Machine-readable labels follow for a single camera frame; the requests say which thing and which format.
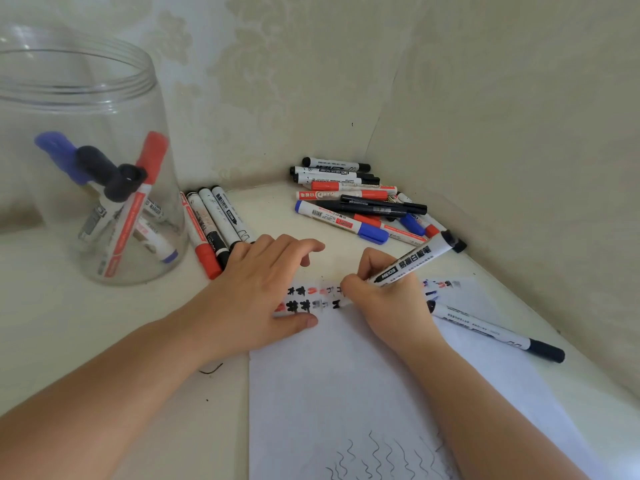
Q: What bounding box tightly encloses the red cap white barrel marker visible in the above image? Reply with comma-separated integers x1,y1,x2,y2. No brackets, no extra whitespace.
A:
179,191,223,281

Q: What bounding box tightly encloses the person's right forearm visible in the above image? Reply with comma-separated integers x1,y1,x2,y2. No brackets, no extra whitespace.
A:
402,339,591,480

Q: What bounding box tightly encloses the person's left forearm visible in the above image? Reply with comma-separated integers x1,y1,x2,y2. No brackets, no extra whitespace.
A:
0,317,221,480

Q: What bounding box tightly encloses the worn white black-ended marker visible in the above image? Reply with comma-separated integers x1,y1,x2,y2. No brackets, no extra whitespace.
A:
185,191,231,269

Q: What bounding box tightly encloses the white paper sheet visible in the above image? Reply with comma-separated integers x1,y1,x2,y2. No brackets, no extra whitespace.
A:
248,277,601,480

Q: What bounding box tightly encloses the white marker chunky black cap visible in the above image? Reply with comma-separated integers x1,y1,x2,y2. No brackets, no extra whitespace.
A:
75,145,169,223
198,188,243,251
77,163,149,243

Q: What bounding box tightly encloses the slim red striped marker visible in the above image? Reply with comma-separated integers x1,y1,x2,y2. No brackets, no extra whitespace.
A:
103,131,170,279

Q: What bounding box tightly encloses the transparent plastic jar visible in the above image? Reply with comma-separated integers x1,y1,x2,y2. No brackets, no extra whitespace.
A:
0,24,190,287

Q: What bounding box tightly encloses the person's left hand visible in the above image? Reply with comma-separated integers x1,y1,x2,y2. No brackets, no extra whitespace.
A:
172,233,327,364

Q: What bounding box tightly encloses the long white black-cap marker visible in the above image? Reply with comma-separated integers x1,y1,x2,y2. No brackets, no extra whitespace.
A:
369,229,459,288
426,300,567,365
211,185,257,244

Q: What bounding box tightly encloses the person's right hand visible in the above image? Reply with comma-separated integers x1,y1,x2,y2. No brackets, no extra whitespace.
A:
339,247,445,367

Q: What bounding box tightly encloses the blue cap gold label marker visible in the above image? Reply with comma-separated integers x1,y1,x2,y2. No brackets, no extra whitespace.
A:
33,131,180,265

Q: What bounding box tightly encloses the pile of assorted markers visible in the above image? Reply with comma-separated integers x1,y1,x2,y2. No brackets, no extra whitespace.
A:
289,156,469,253

